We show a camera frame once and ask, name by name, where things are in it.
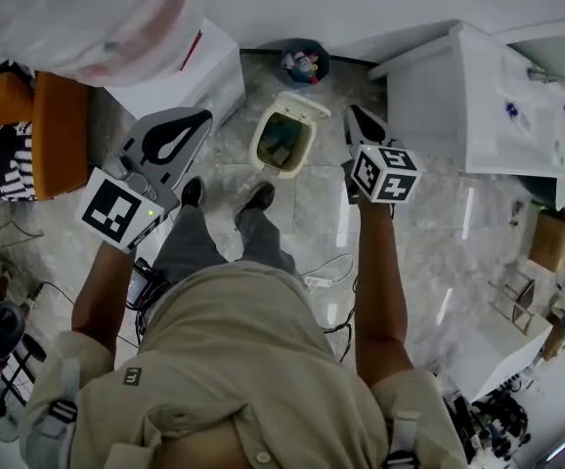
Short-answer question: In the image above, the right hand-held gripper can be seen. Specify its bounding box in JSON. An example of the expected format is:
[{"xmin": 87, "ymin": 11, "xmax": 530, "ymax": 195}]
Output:
[{"xmin": 343, "ymin": 104, "xmax": 423, "ymax": 206}]

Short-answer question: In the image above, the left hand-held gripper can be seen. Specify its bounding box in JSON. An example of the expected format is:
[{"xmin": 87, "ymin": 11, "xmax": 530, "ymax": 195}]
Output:
[{"xmin": 76, "ymin": 107, "xmax": 214, "ymax": 254}]

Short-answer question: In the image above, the white plastic container lid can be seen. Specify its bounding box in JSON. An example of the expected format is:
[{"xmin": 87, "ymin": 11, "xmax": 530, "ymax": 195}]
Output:
[{"xmin": 275, "ymin": 90, "xmax": 333, "ymax": 123}]

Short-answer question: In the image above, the beige pedal trash bin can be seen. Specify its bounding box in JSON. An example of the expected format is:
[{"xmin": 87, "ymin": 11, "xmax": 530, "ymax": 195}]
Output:
[{"xmin": 248, "ymin": 107, "xmax": 320, "ymax": 181}]

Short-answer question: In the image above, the person's left forearm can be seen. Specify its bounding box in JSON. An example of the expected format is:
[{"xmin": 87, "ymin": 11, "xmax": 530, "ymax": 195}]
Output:
[{"xmin": 70, "ymin": 239, "xmax": 140, "ymax": 376}]

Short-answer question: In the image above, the person's right forearm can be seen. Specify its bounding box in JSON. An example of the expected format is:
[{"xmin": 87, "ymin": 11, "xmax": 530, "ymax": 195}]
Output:
[{"xmin": 353, "ymin": 197, "xmax": 416, "ymax": 391}]

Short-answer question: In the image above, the white sink cabinet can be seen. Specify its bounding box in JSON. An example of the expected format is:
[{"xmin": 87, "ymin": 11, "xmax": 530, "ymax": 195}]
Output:
[{"xmin": 367, "ymin": 19, "xmax": 565, "ymax": 210}]

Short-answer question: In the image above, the person's left black shoe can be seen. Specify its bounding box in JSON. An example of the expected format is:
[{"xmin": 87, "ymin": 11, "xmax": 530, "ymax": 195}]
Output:
[{"xmin": 180, "ymin": 176, "xmax": 207, "ymax": 210}]

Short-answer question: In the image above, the person's black shoe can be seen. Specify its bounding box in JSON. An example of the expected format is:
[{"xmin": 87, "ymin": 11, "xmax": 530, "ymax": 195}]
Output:
[
  {"xmin": 235, "ymin": 182, "xmax": 277, "ymax": 215},
  {"xmin": 180, "ymin": 176, "xmax": 207, "ymax": 210}
]

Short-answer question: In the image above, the dark round waste basket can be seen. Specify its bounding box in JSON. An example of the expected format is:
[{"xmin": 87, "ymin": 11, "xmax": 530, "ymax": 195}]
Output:
[{"xmin": 281, "ymin": 38, "xmax": 333, "ymax": 90}]

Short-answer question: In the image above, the person's right black shoe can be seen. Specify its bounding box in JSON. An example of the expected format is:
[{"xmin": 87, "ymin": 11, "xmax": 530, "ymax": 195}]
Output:
[{"xmin": 235, "ymin": 182, "xmax": 277, "ymax": 215}]

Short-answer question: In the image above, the orange sofa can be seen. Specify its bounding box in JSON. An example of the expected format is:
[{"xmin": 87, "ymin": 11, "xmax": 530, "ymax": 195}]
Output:
[{"xmin": 0, "ymin": 69, "xmax": 94, "ymax": 202}]

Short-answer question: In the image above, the black belt device with screen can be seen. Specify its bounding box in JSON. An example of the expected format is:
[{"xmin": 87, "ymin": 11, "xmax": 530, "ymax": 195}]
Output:
[{"xmin": 125, "ymin": 256, "xmax": 172, "ymax": 313}]

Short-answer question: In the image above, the clear plastic bag red print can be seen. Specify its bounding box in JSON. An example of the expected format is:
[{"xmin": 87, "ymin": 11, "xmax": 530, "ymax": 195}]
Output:
[{"xmin": 0, "ymin": 0, "xmax": 206, "ymax": 88}]

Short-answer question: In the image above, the black white patterned blanket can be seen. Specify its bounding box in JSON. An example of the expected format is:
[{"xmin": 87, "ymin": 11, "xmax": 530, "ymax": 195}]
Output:
[{"xmin": 0, "ymin": 121, "xmax": 37, "ymax": 202}]

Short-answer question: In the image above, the brown cardboard box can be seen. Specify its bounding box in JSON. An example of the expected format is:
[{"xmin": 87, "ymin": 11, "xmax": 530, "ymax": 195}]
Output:
[{"xmin": 528, "ymin": 209, "xmax": 565, "ymax": 274}]

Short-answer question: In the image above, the person's beige shirt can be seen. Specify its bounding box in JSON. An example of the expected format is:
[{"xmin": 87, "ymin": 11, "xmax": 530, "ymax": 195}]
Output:
[{"xmin": 18, "ymin": 261, "xmax": 470, "ymax": 469}]

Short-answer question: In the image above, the black round-seat chair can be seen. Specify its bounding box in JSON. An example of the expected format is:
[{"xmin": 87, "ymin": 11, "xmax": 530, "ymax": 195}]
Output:
[{"xmin": 0, "ymin": 280, "xmax": 47, "ymax": 396}]

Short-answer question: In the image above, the black equipment pile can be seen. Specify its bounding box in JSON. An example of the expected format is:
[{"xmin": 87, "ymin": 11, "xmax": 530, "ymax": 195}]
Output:
[{"xmin": 442, "ymin": 377, "xmax": 534, "ymax": 464}]

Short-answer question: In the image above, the person's neck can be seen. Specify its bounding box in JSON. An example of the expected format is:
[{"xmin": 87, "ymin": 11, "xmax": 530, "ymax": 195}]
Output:
[{"xmin": 162, "ymin": 420, "xmax": 245, "ymax": 469}]

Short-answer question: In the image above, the round floor fan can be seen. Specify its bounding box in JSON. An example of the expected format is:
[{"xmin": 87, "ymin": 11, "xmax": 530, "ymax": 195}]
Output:
[{"xmin": 0, "ymin": 397, "xmax": 22, "ymax": 445}]

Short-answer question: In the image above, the black trailing cable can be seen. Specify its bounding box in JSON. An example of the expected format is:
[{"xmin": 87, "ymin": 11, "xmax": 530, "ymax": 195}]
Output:
[{"xmin": 321, "ymin": 276, "xmax": 360, "ymax": 363}]

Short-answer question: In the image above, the small metal frame stool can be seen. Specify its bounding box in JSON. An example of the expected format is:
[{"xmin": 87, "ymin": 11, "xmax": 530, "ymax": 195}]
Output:
[{"xmin": 487, "ymin": 268, "xmax": 539, "ymax": 337}]

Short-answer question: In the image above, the person's left grey shoulder strap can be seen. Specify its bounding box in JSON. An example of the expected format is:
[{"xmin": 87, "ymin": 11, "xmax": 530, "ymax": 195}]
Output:
[{"xmin": 27, "ymin": 359, "xmax": 81, "ymax": 469}]

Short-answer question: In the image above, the person's grey shoulder strap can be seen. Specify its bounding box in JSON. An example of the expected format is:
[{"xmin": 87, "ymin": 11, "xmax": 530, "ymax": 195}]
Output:
[
  {"xmin": 27, "ymin": 359, "xmax": 81, "ymax": 469},
  {"xmin": 384, "ymin": 410, "xmax": 423, "ymax": 469}
]

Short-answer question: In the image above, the person's right grey shoulder strap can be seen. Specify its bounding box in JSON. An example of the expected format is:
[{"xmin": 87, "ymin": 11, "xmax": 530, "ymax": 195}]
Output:
[{"xmin": 384, "ymin": 410, "xmax": 423, "ymax": 469}]

